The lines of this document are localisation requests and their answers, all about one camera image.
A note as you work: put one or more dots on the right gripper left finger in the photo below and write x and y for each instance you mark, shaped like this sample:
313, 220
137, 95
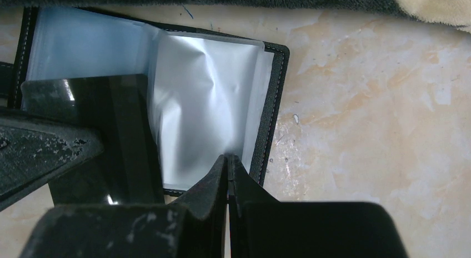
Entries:
193, 225

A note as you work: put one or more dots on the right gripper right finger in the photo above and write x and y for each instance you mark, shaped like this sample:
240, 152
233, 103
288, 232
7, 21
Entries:
262, 226

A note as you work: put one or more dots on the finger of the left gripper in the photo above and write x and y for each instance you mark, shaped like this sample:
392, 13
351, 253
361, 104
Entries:
35, 150

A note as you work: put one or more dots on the thin credit card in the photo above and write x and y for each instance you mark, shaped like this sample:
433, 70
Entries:
128, 171

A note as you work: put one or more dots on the black leather card holder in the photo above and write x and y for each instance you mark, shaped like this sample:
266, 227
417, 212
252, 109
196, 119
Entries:
208, 93

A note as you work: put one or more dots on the black floral plush blanket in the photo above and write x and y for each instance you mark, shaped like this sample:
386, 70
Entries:
454, 13

